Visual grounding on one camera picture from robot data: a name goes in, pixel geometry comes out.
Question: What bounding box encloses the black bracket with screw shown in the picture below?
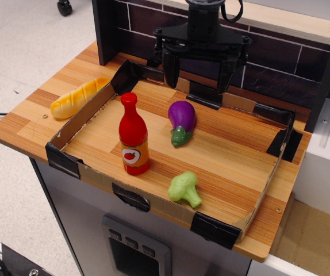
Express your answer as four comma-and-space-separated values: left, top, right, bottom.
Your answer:
0, 244, 52, 276

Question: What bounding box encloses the green toy broccoli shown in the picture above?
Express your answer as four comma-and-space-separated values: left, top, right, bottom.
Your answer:
168, 171, 202, 208

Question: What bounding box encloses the purple toy eggplant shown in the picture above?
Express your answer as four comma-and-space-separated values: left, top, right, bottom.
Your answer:
168, 101, 197, 147

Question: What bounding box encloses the red hot sauce bottle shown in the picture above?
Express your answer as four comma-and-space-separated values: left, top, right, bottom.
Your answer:
118, 92, 150, 175

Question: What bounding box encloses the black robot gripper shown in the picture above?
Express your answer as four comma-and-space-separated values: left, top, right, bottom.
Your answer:
154, 5, 252, 95

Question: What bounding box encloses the black caster wheel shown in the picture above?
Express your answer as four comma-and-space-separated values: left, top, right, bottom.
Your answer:
57, 0, 72, 17

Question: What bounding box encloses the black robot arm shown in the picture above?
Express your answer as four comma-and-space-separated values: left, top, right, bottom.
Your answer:
154, 1, 252, 95

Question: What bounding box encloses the cardboard fence with black tape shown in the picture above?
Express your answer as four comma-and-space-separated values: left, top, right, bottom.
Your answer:
45, 60, 301, 252

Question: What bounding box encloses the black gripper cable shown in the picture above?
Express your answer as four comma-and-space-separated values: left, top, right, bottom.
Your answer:
220, 0, 244, 24

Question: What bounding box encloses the white toy sink counter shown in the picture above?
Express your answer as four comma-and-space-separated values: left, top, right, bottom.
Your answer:
293, 99, 330, 214

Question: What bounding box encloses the yellow toy bread loaf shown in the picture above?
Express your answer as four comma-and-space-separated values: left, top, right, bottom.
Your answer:
50, 77, 110, 119

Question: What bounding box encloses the grey oven control panel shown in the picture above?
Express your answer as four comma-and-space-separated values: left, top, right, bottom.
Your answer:
101, 216, 172, 276

